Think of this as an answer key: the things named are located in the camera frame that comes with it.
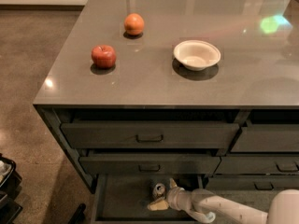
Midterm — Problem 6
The red apple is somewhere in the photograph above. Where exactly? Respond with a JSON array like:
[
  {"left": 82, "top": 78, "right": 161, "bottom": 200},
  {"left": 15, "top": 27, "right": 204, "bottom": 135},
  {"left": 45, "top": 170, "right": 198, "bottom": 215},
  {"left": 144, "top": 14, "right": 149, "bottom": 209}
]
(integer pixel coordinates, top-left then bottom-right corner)
[{"left": 92, "top": 45, "right": 116, "bottom": 69}]

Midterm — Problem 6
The grey counter cabinet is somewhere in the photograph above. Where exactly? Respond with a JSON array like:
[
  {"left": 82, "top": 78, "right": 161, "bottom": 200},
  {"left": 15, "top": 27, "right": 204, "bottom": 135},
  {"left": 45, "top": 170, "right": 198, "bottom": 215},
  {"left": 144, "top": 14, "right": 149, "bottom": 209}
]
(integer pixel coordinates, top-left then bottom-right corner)
[{"left": 34, "top": 0, "right": 299, "bottom": 189}]

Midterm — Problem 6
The bottom right grey drawer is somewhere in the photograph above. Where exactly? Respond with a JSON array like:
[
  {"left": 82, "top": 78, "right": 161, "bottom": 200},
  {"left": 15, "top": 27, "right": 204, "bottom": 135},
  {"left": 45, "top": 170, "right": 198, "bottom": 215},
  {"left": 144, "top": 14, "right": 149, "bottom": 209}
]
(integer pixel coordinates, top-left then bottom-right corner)
[{"left": 202, "top": 175, "right": 299, "bottom": 190}]

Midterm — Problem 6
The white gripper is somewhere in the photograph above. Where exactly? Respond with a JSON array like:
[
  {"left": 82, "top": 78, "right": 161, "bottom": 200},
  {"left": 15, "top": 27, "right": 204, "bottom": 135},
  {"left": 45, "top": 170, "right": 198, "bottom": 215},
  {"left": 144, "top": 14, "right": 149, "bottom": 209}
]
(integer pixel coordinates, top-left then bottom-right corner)
[{"left": 148, "top": 178, "right": 192, "bottom": 211}]

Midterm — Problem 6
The grey drawer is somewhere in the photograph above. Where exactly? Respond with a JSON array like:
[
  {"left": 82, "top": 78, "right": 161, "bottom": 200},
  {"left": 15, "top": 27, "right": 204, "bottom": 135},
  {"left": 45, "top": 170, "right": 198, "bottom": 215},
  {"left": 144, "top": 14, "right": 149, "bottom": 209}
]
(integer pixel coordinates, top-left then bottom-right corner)
[
  {"left": 215, "top": 155, "right": 299, "bottom": 175},
  {"left": 61, "top": 121, "right": 239, "bottom": 148},
  {"left": 231, "top": 121, "right": 299, "bottom": 153},
  {"left": 202, "top": 175, "right": 299, "bottom": 190},
  {"left": 79, "top": 152, "right": 221, "bottom": 175}
]

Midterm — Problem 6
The top left grey drawer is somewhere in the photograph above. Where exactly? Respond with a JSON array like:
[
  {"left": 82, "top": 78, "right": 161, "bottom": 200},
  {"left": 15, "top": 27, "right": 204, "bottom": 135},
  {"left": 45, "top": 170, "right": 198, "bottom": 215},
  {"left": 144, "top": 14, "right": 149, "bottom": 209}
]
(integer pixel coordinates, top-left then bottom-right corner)
[{"left": 61, "top": 121, "right": 239, "bottom": 148}]

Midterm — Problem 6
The bottom left open drawer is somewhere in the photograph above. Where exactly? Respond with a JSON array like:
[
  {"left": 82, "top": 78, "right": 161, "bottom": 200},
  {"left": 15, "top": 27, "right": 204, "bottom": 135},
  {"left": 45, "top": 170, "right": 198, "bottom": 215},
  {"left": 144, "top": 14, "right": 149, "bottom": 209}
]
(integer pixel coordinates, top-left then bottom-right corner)
[{"left": 91, "top": 174, "right": 199, "bottom": 224}]

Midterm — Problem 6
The middle right grey drawer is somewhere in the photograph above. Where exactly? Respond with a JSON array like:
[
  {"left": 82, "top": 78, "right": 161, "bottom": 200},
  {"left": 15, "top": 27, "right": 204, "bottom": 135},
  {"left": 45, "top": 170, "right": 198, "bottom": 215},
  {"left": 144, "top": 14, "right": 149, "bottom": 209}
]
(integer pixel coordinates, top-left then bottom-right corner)
[{"left": 215, "top": 155, "right": 299, "bottom": 175}]

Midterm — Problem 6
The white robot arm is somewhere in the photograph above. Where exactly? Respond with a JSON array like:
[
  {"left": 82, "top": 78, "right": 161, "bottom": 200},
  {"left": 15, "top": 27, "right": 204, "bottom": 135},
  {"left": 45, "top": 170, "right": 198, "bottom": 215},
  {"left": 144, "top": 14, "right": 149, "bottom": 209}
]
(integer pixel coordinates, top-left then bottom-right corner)
[{"left": 148, "top": 178, "right": 299, "bottom": 224}]

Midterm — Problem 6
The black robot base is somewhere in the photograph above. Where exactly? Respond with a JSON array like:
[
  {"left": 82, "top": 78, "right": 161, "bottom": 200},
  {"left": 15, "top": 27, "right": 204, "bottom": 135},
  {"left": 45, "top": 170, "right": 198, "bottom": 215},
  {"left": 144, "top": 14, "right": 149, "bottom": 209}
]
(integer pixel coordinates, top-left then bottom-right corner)
[{"left": 0, "top": 156, "right": 22, "bottom": 224}]

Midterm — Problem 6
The middle left grey drawer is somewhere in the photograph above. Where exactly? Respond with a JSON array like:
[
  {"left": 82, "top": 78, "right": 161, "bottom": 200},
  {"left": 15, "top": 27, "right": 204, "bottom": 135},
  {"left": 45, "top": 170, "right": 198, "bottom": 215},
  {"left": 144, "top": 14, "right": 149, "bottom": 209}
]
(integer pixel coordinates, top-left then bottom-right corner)
[{"left": 79, "top": 152, "right": 221, "bottom": 175}]

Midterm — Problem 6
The top right grey drawer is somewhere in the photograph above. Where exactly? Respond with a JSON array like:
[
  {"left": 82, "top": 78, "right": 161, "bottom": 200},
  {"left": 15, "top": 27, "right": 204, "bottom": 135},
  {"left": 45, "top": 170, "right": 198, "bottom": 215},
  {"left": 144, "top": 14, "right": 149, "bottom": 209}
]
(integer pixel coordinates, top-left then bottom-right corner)
[{"left": 231, "top": 121, "right": 299, "bottom": 153}]

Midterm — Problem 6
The orange fruit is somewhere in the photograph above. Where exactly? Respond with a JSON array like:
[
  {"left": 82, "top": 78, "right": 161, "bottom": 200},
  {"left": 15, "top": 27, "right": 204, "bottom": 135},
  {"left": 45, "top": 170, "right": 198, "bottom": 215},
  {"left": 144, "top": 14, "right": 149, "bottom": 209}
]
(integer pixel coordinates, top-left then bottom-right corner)
[{"left": 124, "top": 13, "right": 145, "bottom": 35}]

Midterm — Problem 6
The white paper bowl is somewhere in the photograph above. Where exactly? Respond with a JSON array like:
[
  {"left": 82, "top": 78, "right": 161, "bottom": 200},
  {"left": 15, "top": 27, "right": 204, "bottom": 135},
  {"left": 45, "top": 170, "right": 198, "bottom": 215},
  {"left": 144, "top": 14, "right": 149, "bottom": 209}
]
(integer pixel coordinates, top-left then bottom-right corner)
[{"left": 173, "top": 40, "right": 221, "bottom": 71}]

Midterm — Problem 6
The silver 7up can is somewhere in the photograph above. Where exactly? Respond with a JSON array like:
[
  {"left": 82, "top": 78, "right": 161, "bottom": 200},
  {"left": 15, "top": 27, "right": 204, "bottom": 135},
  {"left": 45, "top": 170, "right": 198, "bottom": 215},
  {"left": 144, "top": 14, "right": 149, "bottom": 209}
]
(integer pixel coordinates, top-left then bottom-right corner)
[{"left": 152, "top": 183, "right": 166, "bottom": 200}]

